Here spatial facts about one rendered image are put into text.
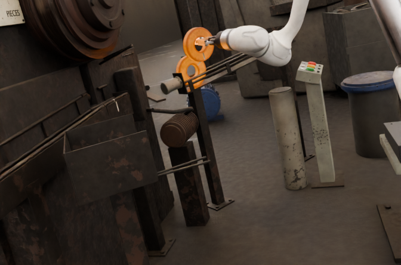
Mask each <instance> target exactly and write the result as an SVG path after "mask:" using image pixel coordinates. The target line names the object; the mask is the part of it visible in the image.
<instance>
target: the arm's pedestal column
mask: <svg viewBox="0 0 401 265"><path fill-rule="evenodd" d="M377 210H378V213H379V215H380V219H381V222H382V224H383V227H384V230H385V233H386V236H387V239H388V242H389V245H390V248H391V251H392V253H393V257H394V260H395V262H396V263H401V202H398V203H390V204H377Z"/></svg>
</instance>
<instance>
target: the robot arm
mask: <svg viewBox="0 0 401 265"><path fill-rule="evenodd" d="M369 2H370V4H371V6H372V9H373V11H374V13H375V15H376V18H377V20H378V22H379V24H380V27H381V29H382V31H383V34H384V36H385V38H386V40H387V43H388V45H389V47H390V49H391V52H392V54H393V57H394V59H395V61H396V63H397V67H396V68H395V70H394V73H393V80H394V83H395V86H396V88H397V92H398V94H399V97H400V100H401V0H369ZM308 3H309V0H293V4H292V10H291V15H290V18H289V22H288V23H287V25H286V26H285V27H284V28H283V29H281V30H278V31H275V30H274V31H273V32H271V33H268V32H267V31H266V30H265V29H263V28H262V27H259V26H241V27H238V28H234V29H226V30H225V31H221V32H218V33H217V35H216V36H209V37H204V38H203V37H199V38H198V39H197V40H196V41H195V45H203V46H206V47H207V46H208V45H209V44H210V45H214V46H217V47H218V48H220V49H225V50H227V51H228V50H230V51H239V52H241V53H244V54H248V55H251V56H253V57H255V58H257V59H258V60H259V61H262V62H263V63H266V64H269V65H271V66H284V65H286V64H287V63H288V62H289V61H290V59H291V42H292V40H293V39H294V38H295V36H296V34H297V33H298V31H299V30H300V28H301V25H302V23H303V20H304V16H305V14H306V10H307V6H308Z"/></svg>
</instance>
